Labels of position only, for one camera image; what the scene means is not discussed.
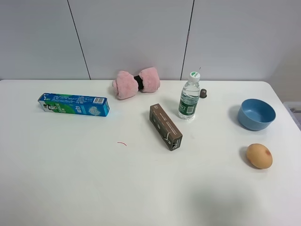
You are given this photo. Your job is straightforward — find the blue green toothpaste box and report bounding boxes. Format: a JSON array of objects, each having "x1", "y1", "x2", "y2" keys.
[{"x1": 38, "y1": 93, "x2": 110, "y2": 117}]

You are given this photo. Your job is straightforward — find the brown rectangular carton box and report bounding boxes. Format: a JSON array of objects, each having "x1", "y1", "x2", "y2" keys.
[{"x1": 149, "y1": 104, "x2": 183, "y2": 151}]

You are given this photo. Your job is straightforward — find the clear plastic water bottle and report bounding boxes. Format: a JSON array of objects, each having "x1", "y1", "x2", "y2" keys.
[{"x1": 178, "y1": 72, "x2": 201, "y2": 120}]

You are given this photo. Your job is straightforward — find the brown egg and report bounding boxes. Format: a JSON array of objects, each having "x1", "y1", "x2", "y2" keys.
[{"x1": 246, "y1": 144, "x2": 273, "y2": 169}]

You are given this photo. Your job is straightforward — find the blue plastic bowl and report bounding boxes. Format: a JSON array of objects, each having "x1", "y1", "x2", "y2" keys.
[{"x1": 238, "y1": 99, "x2": 276, "y2": 131}]

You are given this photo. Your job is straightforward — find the small grey coffee capsule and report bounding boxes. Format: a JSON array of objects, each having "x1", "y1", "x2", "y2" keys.
[{"x1": 199, "y1": 89, "x2": 207, "y2": 98}]

